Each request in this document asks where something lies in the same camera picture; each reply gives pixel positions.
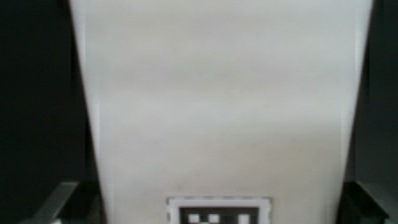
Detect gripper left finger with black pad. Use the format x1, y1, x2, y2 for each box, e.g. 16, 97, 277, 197
18, 181, 105, 224

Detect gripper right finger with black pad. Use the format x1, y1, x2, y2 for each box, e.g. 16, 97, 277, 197
338, 182, 398, 224

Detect white long cabinet block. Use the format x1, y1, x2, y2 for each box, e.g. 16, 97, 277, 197
69, 0, 373, 224

